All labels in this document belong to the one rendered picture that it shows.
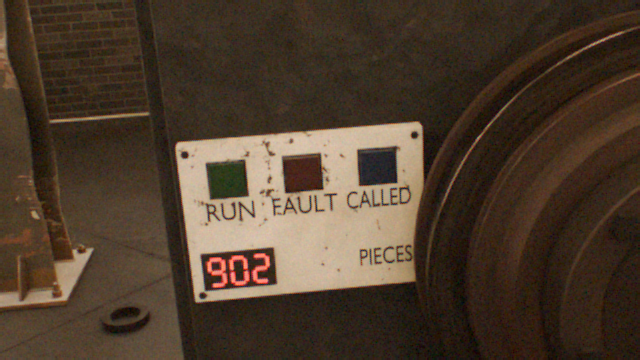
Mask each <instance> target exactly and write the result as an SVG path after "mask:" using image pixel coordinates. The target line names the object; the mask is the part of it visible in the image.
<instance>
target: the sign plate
mask: <svg viewBox="0 0 640 360"><path fill-rule="evenodd" d="M386 149H394V154H395V180H396V181H395V182H387V183H376V184H362V178H361V159H360V152H362V151H373V150H386ZM176 155H177V164H178V172H179V180H180V188H181V197H182V204H183V212H184V220H186V228H187V237H188V244H189V253H190V261H191V268H192V277H193V285H194V293H195V301H196V302H203V301H215V300H226V299H236V298H248V297H258V296H269V295H281V294H291V293H302V291H313V290H324V289H334V288H346V287H357V286H368V285H379V284H389V283H401V282H412V281H416V279H415V269H414V235H415V225H416V218H417V212H418V207H419V203H420V199H421V194H422V191H423V187H424V178H423V143H422V126H421V125H420V124H419V123H418V122H415V123H402V124H390V125H378V126H365V127H353V128H341V129H329V130H317V131H304V132H292V133H280V134H267V135H255V136H243V138H231V139H218V140H206V141H194V142H181V143H177V146H176ZM313 155H319V163H320V177H321V188H316V189H305V190H293V191H288V190H287V181H286V168H285V159H289V158H302V157H313ZM229 163H243V166H244V177H245V186H246V194H245V196H234V197H223V198H212V192H211V184H210V174H209V165H217V164H229ZM262 253H265V257H269V266H266V258H265V257H262V258H254V255H262ZM239 256H243V258H244V259H247V266H248V268H244V259H238V260H233V259H232V257H239ZM216 258H220V260H221V261H225V267H226V270H222V268H221V261H216V262H211V260H210V259H216ZM230 260H233V268H234V269H230ZM208 262H211V268H212V272H213V271H217V270H222V274H226V276H227V283H224V278H222V274H217V275H212V272H209V270H208ZM262 266H266V268H267V269H262V270H256V268H255V267H262ZM253 270H256V278H257V280H262V279H268V282H261V283H257V280H253ZM245 271H248V277H249V281H246V278H245ZM231 273H234V277H235V282H239V281H246V284H238V285H235V282H232V279H231ZM217 283H224V286H216V287H214V286H213V284H217Z"/></svg>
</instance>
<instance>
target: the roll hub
mask: <svg viewBox="0 0 640 360"><path fill-rule="evenodd" d="M621 214H634V215H636V217H637V218H638V220H639V222H640V155H638V156H636V157H634V159H633V160H631V161H629V162H628V163H625V164H623V165H622V166H620V167H619V168H617V169H616V170H615V171H613V172H612V173H610V174H608V175H607V177H606V178H605V179H604V180H602V181H601V182H600V183H599V184H598V185H597V186H595V187H594V188H593V189H592V190H591V191H590V192H589V193H588V195H587V196H586V197H585V198H584V199H583V201H582V202H580V203H579V204H578V205H577V207H576V208H575V209H574V211H573V213H572V214H571V216H570V217H569V219H568V220H567V222H566V224H564V225H563V227H562V229H561V232H560V233H559V235H558V237H557V239H556V242H555V244H554V246H553V250H552V252H551V255H550V258H549V261H547V265H546V270H545V274H544V279H543V288H542V315H543V323H544V328H546V332H547V337H548V340H549V343H550V345H551V348H552V350H553V352H554V355H555V357H556V359H557V360H572V359H573V358H575V356H576V354H577V353H578V350H579V349H580V348H582V347H592V346H595V347H596V348H597V350H598V352H599V354H600V355H601V357H602V358H603V360H640V233H639V235H638V236H637V238H636V240H635V241H628V242H618V241H617V240H616V238H615V237H614V235H613V233H612V232H610V230H609V226H610V224H612V223H613V221H614V220H615V218H616V216H617V215H621Z"/></svg>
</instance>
